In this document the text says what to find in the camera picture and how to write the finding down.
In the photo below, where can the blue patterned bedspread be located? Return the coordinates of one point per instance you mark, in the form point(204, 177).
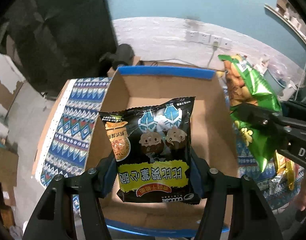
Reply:
point(70, 145)

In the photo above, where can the white wall socket strip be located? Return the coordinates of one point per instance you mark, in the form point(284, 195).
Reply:
point(208, 39)

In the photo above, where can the dark hanging coat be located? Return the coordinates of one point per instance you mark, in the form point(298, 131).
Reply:
point(52, 41)

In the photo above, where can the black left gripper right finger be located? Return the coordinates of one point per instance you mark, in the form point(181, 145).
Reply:
point(252, 217)

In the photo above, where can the black cartoon snack bag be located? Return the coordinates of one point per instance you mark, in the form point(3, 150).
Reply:
point(152, 148)

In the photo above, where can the green snack bag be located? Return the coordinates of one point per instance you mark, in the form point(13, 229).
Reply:
point(251, 100)

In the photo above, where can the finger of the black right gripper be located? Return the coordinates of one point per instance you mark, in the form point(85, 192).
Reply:
point(262, 119)

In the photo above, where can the black round speaker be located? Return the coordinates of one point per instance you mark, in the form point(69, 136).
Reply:
point(123, 56)

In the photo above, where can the yellow snack packet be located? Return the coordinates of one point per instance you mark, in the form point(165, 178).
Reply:
point(285, 171)

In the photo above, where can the grey plastic bucket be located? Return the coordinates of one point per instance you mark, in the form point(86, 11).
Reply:
point(278, 85)

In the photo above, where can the wooden wall shelf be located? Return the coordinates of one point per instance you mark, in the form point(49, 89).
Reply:
point(285, 12)

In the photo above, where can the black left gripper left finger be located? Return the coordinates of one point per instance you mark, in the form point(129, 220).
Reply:
point(53, 216)

